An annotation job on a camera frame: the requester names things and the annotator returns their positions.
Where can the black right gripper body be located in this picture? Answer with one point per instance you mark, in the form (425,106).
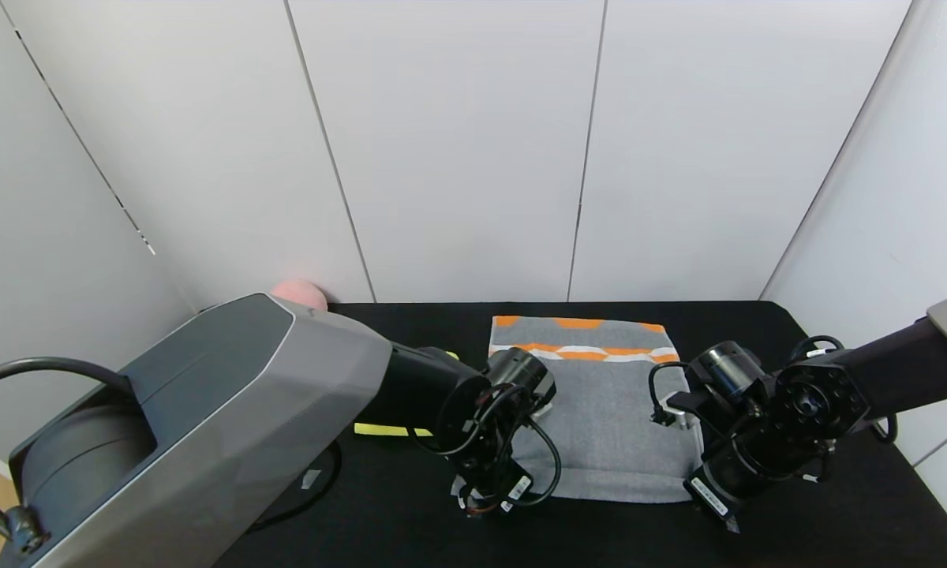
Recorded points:
(708,497)

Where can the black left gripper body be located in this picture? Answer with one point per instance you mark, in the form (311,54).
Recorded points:
(507,489)

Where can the grey towel with orange stripes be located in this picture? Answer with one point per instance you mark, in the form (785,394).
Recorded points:
(608,426)

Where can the yellow towel with black trim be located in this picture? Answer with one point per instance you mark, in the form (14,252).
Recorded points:
(387,430)

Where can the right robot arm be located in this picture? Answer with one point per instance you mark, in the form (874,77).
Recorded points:
(900,367)

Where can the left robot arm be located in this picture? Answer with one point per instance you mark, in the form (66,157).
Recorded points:
(229,410)

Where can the clear tape piece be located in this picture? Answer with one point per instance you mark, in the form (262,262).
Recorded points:
(732,525)
(312,479)

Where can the pink plush peach toy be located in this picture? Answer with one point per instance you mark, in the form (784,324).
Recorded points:
(304,293)

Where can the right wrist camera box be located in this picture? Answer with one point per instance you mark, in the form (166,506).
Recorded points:
(679,414)

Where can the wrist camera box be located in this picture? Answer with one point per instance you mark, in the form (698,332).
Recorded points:
(547,404)
(679,414)

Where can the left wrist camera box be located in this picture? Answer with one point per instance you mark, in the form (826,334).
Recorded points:
(547,404)

